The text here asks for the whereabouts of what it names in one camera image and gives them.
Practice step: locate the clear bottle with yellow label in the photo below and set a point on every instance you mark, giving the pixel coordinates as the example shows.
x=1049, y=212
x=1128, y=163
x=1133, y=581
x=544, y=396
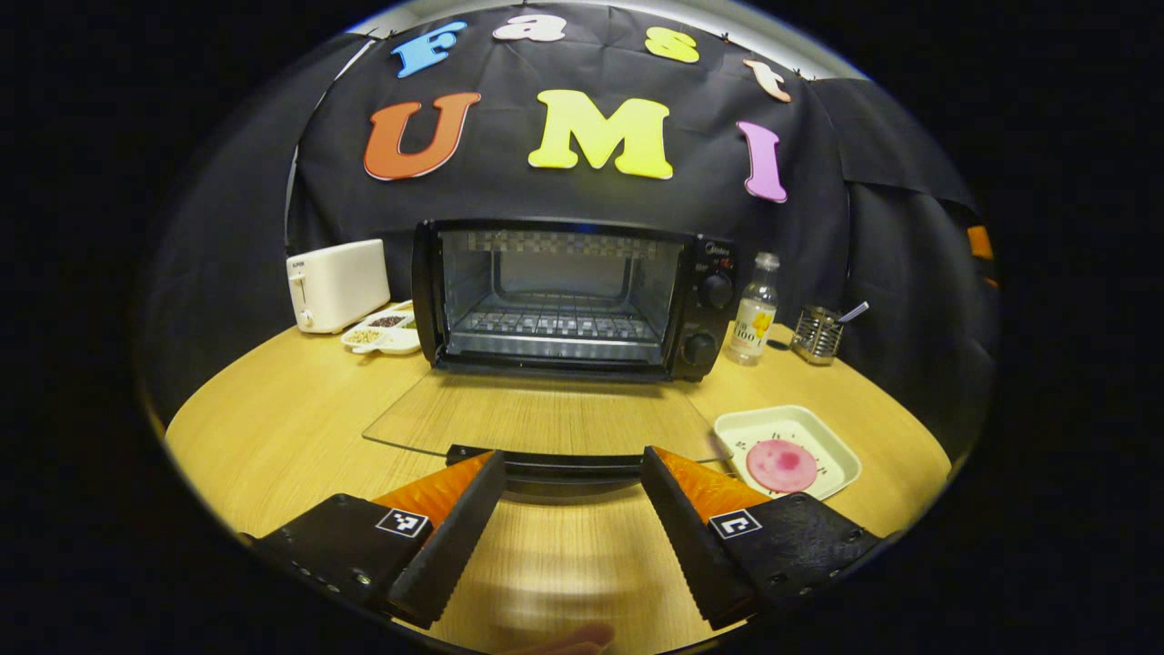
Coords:
x=753, y=314

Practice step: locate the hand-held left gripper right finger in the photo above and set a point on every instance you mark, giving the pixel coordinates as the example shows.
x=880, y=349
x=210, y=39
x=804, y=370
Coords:
x=687, y=546

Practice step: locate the metal mesh utensil holder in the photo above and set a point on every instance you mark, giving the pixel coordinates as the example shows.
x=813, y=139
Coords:
x=816, y=337

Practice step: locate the black backdrop cloth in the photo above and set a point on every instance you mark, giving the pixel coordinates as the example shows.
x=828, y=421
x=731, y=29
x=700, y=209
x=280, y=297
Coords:
x=818, y=209

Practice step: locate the pink round food slice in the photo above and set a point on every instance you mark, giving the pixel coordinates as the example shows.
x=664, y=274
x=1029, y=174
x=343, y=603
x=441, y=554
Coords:
x=782, y=466

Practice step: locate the black electric oven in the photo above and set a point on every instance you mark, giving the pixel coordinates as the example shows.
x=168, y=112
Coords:
x=705, y=314

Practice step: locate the metal spoon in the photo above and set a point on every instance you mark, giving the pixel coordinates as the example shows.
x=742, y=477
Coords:
x=855, y=313

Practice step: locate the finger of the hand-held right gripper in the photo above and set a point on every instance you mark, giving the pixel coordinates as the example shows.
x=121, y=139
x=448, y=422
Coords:
x=979, y=244

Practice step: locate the white square plate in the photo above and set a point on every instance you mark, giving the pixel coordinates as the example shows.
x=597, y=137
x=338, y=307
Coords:
x=818, y=437

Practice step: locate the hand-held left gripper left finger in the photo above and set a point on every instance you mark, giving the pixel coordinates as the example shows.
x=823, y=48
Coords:
x=459, y=546

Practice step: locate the white toaster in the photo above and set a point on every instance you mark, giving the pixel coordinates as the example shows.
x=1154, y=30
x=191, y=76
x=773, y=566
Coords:
x=341, y=287

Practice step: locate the white divided snack dish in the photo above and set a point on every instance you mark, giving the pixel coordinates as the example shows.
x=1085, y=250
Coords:
x=382, y=338

